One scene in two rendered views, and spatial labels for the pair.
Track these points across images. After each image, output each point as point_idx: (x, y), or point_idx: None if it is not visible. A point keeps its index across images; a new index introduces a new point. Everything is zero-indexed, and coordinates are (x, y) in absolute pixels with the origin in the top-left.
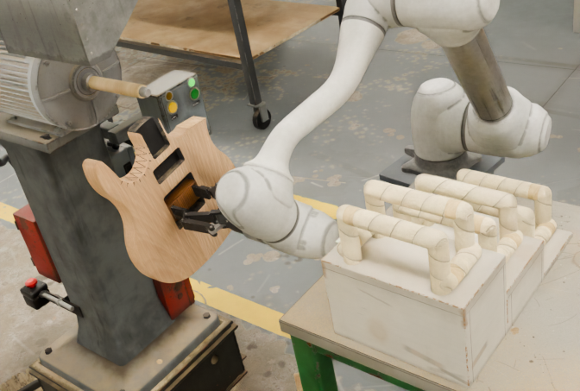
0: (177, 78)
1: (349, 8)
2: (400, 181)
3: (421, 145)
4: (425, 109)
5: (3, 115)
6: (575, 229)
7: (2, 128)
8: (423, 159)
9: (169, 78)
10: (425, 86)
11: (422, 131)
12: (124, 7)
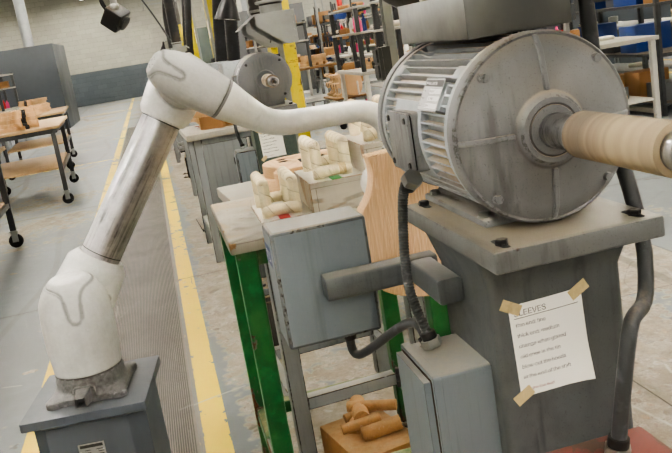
0: (291, 221)
1: (223, 75)
2: (149, 386)
3: (117, 339)
4: (104, 288)
5: (594, 217)
6: (243, 211)
7: (598, 199)
8: (120, 359)
9: (300, 222)
10: (76, 278)
11: (114, 318)
12: None
